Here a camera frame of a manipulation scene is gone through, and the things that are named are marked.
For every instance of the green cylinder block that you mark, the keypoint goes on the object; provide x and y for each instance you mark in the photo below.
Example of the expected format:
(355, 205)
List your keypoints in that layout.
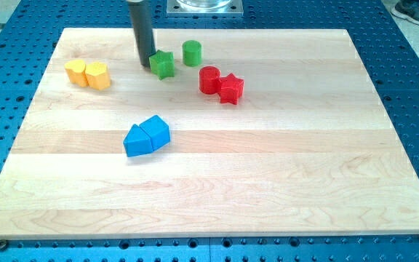
(192, 53)

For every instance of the red cylinder block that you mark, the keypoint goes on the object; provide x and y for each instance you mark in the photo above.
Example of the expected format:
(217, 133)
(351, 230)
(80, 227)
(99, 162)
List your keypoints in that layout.
(209, 77)

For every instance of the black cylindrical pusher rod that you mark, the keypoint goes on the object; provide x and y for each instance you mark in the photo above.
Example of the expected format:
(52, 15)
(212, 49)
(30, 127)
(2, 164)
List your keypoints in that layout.
(140, 13)

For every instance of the blue triangle block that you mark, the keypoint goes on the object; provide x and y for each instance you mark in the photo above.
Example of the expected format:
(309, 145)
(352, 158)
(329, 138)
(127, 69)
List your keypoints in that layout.
(137, 142)

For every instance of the left board clamp screw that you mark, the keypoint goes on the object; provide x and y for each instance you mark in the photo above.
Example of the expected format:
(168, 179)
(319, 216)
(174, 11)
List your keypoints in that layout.
(3, 244)

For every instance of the grey sneaker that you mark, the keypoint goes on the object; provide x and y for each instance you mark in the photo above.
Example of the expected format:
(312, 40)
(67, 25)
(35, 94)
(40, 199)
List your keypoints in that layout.
(407, 10)

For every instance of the blue cube block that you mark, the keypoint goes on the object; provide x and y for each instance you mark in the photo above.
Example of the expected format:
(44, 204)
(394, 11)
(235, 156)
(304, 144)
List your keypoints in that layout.
(158, 131)

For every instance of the light wooden board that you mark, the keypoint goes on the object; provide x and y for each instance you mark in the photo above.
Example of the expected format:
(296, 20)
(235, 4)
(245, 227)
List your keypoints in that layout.
(309, 149)

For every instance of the yellow hexagon block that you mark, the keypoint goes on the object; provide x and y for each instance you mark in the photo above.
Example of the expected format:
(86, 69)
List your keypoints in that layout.
(98, 75)

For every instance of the yellow heart block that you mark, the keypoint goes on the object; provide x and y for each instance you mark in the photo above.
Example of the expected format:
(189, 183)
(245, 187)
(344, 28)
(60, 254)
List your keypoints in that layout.
(75, 70)

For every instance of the green star block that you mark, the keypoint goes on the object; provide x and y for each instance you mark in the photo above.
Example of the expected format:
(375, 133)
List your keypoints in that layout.
(162, 64)

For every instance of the red star block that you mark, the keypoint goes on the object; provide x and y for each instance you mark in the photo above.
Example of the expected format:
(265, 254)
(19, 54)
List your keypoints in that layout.
(231, 89)

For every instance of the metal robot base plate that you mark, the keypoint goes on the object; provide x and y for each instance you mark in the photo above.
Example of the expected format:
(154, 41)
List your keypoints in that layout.
(180, 8)

